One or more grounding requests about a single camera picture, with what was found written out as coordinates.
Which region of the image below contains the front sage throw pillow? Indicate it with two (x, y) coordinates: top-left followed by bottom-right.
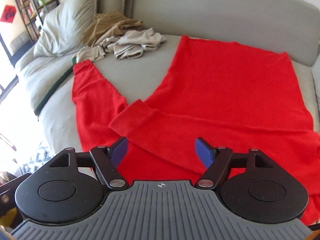
(34, 0), (98, 58)

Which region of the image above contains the red square wall decoration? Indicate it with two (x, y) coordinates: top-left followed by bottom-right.
(0, 5), (16, 23)

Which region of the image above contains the brown crumpled garment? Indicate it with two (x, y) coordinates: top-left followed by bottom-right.
(80, 12), (144, 47)

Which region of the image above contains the blue patterned rug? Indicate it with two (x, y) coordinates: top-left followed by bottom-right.
(15, 141), (55, 174)

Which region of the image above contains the beige crumpled garment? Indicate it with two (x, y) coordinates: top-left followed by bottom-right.
(72, 28), (167, 64)

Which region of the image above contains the green strap with buckle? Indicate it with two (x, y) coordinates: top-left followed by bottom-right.
(34, 56), (77, 117)

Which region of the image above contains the grey-green sofa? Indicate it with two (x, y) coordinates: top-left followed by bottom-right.
(16, 0), (319, 154)

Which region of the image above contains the red long-sleeve shirt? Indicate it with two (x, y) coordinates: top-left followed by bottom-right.
(72, 36), (319, 224)

